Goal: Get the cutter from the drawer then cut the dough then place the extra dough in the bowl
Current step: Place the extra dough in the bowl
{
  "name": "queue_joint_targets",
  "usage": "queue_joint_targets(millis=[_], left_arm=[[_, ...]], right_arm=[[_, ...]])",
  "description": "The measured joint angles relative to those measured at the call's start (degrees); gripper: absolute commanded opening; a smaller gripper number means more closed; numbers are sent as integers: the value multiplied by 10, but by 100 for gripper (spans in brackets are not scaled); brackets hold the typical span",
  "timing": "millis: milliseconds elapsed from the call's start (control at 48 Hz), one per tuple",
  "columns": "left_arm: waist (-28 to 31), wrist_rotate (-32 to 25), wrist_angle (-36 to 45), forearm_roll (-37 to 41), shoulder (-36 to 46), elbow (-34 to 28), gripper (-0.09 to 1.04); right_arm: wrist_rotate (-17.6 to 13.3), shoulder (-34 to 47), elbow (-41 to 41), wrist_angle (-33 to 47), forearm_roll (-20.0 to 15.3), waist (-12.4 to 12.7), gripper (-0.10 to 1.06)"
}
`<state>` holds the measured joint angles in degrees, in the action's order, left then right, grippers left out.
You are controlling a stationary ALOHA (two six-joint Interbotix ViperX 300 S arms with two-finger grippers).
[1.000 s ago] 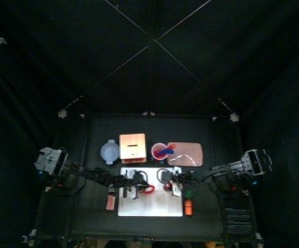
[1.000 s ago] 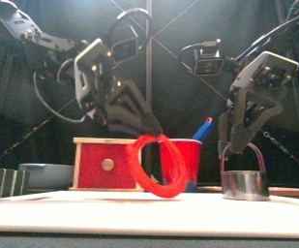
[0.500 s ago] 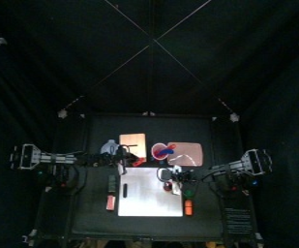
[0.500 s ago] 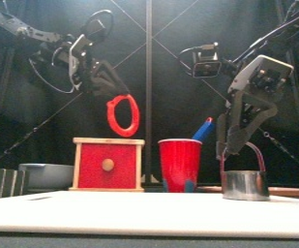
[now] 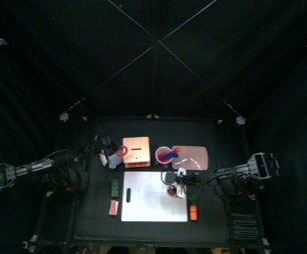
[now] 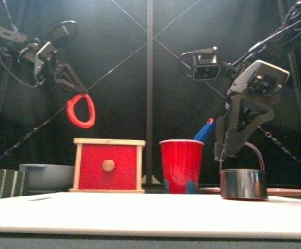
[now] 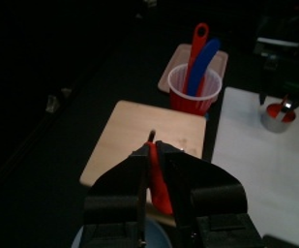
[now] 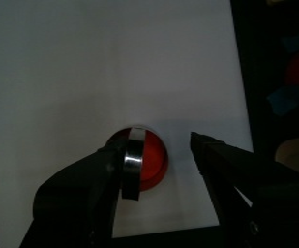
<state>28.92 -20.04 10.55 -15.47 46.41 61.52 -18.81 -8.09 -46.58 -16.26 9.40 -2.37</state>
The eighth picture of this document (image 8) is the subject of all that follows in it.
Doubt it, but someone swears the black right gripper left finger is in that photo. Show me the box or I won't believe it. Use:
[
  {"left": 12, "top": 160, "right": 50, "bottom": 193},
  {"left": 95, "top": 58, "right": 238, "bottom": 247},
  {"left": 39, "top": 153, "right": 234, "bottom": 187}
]
[{"left": 19, "top": 130, "right": 146, "bottom": 248}]

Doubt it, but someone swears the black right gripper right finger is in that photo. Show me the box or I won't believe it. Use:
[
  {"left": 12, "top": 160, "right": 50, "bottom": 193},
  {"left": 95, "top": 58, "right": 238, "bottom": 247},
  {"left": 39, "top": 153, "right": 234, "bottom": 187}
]
[{"left": 190, "top": 131, "right": 299, "bottom": 248}]

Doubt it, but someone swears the white drawer front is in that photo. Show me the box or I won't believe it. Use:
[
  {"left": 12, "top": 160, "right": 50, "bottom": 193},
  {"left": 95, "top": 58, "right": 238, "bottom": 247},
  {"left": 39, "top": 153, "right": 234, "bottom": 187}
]
[{"left": 0, "top": 0, "right": 255, "bottom": 248}]

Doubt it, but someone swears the beige bowl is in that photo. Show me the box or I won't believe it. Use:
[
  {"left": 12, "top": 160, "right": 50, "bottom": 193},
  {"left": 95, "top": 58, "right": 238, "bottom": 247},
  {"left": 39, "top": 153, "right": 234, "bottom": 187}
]
[{"left": 275, "top": 135, "right": 299, "bottom": 177}]

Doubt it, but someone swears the red round dough cutter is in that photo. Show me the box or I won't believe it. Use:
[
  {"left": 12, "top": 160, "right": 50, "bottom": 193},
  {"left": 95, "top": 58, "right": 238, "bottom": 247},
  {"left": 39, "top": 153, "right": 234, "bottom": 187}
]
[{"left": 106, "top": 126, "right": 170, "bottom": 192}]

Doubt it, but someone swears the blue tape piece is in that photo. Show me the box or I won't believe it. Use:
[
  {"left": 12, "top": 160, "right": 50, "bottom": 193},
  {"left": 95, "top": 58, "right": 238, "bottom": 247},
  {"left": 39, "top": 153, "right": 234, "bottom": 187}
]
[{"left": 266, "top": 84, "right": 299, "bottom": 117}]

